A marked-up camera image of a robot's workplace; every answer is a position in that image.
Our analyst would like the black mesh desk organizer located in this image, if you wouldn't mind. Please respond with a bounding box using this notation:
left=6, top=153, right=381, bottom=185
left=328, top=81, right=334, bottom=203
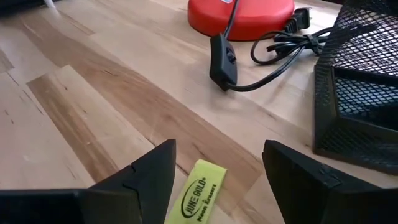
left=313, top=0, right=398, bottom=176

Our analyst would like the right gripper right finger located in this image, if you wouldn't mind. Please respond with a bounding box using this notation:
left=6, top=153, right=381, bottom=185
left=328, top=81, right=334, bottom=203
left=262, top=139, right=384, bottom=224

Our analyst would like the black lamp power cable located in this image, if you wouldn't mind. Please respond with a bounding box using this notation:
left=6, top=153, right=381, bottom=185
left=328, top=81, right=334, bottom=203
left=209, top=0, right=336, bottom=93

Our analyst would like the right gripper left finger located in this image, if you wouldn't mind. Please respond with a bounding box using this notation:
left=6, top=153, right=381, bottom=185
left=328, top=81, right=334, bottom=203
left=90, top=139, right=177, bottom=224

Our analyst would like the small yellow-green item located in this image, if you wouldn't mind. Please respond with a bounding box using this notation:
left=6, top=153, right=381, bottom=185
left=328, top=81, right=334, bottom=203
left=164, top=159, right=228, bottom=224

